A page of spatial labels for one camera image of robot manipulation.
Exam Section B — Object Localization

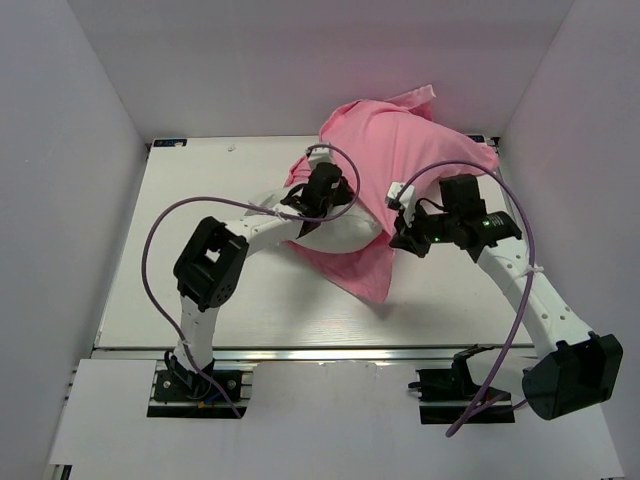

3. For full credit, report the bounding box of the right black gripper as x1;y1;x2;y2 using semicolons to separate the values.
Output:
388;201;457;259

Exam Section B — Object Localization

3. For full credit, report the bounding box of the white pillow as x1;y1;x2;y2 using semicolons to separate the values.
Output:
242;203;382;255

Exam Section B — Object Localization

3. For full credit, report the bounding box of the pink pillowcase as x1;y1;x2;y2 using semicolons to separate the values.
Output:
289;85;499;304

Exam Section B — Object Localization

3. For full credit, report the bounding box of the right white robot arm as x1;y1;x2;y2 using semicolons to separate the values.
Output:
386;175;623;420

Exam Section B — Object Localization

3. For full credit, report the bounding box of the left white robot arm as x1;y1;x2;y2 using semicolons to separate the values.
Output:
167;162;359;399

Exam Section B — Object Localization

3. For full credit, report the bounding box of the right blue corner label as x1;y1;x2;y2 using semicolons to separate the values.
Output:
467;134;485;143

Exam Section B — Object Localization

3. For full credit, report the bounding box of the blue corner label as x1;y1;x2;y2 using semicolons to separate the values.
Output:
152;138;187;148
467;134;485;143

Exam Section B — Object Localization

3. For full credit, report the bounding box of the left blue corner label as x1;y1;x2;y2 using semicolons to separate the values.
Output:
152;138;187;148

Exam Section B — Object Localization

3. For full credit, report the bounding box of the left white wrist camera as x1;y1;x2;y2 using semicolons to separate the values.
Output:
305;144;333;170

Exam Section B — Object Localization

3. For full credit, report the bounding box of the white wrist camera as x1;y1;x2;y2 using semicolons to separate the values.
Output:
386;182;417;226
305;144;333;170

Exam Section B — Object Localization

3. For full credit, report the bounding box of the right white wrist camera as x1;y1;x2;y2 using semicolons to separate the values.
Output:
386;182;417;226

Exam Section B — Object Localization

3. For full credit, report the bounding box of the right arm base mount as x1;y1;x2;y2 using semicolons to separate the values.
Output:
407;345;515;425

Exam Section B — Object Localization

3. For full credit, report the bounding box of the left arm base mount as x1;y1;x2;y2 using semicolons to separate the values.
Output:
147;351;251;420

